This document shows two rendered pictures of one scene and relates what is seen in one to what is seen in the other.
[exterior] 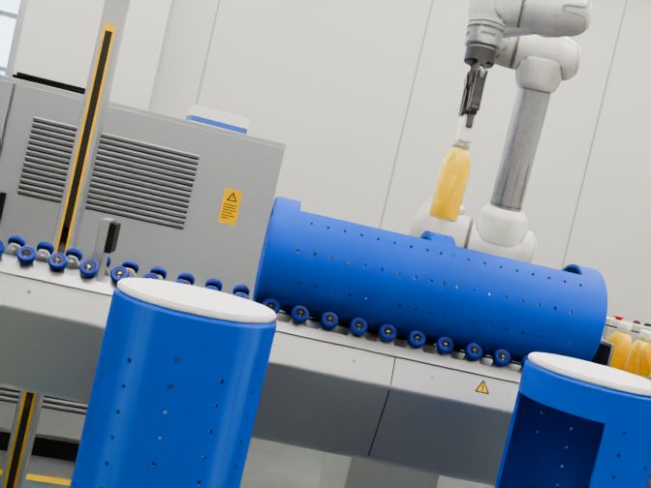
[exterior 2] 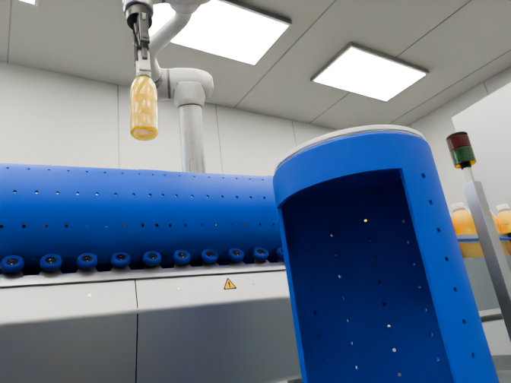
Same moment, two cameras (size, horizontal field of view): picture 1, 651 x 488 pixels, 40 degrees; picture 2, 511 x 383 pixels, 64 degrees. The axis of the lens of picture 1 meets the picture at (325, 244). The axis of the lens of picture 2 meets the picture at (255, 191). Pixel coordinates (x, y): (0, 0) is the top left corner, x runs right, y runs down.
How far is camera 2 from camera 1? 1.32 m
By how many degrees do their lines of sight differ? 30
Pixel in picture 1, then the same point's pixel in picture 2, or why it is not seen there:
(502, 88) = not seen: hidden behind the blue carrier
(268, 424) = not seen: outside the picture
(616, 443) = (423, 188)
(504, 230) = not seen: hidden behind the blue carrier
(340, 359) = (72, 298)
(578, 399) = (360, 152)
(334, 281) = (46, 214)
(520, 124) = (187, 128)
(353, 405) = (100, 346)
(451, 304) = (176, 212)
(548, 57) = (192, 80)
